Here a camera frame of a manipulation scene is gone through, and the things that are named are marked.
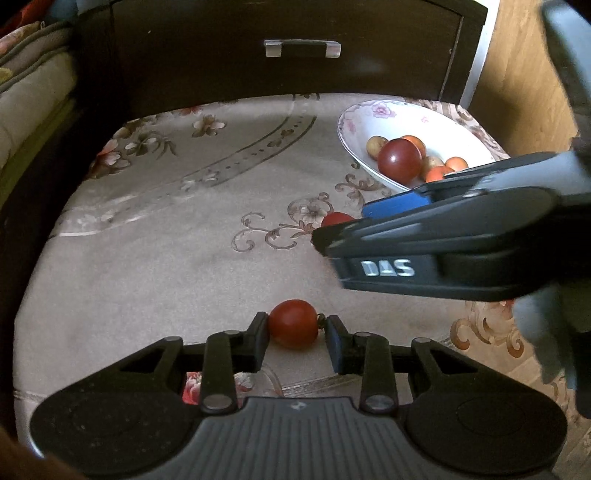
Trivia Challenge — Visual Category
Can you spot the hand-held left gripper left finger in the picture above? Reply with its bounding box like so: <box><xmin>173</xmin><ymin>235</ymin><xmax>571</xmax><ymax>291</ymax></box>
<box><xmin>117</xmin><ymin>311</ymin><xmax>271</xmax><ymax>412</ymax></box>

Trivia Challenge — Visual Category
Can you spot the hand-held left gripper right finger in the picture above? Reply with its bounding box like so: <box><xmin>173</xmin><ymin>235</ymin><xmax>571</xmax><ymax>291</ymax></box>
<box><xmin>324</xmin><ymin>315</ymin><xmax>481</xmax><ymax>414</ymax></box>

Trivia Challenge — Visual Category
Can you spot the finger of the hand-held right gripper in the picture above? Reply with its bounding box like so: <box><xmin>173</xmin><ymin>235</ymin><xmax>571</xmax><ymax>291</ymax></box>
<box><xmin>311</xmin><ymin>188</ymin><xmax>558</xmax><ymax>259</ymax></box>
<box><xmin>362</xmin><ymin>151</ymin><xmax>579</xmax><ymax>221</ymax></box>

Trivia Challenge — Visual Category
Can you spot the red tomato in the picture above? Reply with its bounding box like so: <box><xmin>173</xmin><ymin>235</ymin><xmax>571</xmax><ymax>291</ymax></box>
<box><xmin>321</xmin><ymin>211</ymin><xmax>356</xmax><ymax>228</ymax></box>
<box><xmin>269</xmin><ymin>299</ymin><xmax>319</xmax><ymax>350</ymax></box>

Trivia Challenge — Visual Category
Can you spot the large dark red plum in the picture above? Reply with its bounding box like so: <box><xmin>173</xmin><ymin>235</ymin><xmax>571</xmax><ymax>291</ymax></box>
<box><xmin>378</xmin><ymin>138</ymin><xmax>423</xmax><ymax>182</ymax></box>

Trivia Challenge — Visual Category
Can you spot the dark orange tangerine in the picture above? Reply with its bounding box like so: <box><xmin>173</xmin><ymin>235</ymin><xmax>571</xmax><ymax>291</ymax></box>
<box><xmin>399</xmin><ymin>135</ymin><xmax>427</xmax><ymax>160</ymax></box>

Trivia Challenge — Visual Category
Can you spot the white floral-rim bowl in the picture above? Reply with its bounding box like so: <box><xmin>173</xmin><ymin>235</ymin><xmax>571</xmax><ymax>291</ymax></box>
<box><xmin>337</xmin><ymin>99</ymin><xmax>509</xmax><ymax>195</ymax></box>

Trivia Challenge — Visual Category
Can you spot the person's right hand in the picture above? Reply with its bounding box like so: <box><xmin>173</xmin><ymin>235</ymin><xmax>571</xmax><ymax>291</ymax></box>
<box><xmin>512</xmin><ymin>281</ymin><xmax>591</xmax><ymax>418</ymax></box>

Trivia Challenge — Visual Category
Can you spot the floral beige tablecloth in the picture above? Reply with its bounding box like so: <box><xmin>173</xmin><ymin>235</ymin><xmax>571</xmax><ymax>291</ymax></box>
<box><xmin>14</xmin><ymin>95</ymin><xmax>591</xmax><ymax>421</ymax></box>

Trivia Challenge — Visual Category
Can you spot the light wooden wardrobe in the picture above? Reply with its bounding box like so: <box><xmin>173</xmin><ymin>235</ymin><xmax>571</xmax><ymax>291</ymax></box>
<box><xmin>475</xmin><ymin>0</ymin><xmax>583</xmax><ymax>160</ymax></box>

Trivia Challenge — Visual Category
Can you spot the dark wooden drawer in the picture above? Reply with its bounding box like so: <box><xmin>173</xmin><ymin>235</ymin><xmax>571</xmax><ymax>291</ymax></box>
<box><xmin>113</xmin><ymin>0</ymin><xmax>465</xmax><ymax>109</ymax></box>

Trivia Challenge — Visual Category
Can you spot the dark wooden nightstand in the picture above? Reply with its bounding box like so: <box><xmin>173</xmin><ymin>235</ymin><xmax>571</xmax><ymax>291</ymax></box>
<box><xmin>76</xmin><ymin>0</ymin><xmax>490</xmax><ymax>121</ymax></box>

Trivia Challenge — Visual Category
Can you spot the grey-brown quilt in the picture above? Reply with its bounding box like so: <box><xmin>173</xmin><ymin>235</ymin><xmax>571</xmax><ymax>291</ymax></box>
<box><xmin>0</xmin><ymin>21</ymin><xmax>79</xmax><ymax>155</ymax></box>

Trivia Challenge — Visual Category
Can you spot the silver drawer handle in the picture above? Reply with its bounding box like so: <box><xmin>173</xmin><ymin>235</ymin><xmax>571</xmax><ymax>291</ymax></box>
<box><xmin>263</xmin><ymin>39</ymin><xmax>342</xmax><ymax>59</ymax></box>

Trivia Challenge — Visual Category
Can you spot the dark bed frame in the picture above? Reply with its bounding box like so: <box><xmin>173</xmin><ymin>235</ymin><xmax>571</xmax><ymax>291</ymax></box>
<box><xmin>0</xmin><ymin>90</ymin><xmax>93</xmax><ymax>296</ymax></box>

